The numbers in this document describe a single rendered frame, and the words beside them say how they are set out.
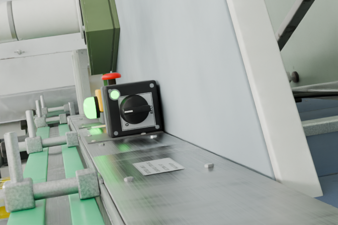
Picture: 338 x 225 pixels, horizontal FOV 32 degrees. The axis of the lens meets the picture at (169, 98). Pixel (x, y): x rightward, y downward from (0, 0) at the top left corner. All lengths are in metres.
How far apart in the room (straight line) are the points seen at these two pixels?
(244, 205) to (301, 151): 0.11
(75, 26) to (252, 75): 0.93
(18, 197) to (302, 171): 0.26
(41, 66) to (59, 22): 3.85
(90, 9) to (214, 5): 0.76
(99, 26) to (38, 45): 3.96
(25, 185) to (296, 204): 0.28
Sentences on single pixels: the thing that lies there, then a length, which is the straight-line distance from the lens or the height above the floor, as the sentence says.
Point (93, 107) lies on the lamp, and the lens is 1.18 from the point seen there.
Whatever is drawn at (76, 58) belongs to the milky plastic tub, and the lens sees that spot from 1.66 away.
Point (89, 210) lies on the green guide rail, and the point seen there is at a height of 0.89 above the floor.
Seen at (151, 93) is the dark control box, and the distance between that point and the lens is 0.89.
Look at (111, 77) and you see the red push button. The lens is 1.19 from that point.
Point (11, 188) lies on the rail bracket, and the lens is 0.57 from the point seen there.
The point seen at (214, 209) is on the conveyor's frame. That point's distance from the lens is 0.39.
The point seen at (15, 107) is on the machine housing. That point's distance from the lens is 2.48.
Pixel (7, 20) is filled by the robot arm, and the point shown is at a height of 0.99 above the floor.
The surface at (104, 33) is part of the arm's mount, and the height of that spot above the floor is 0.78.
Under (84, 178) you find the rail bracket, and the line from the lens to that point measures 0.56.
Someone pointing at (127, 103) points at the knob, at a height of 0.81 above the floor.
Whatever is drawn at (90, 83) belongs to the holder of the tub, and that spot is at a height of 0.80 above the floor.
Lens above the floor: 0.91
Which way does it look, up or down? 11 degrees down
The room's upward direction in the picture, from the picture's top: 98 degrees counter-clockwise
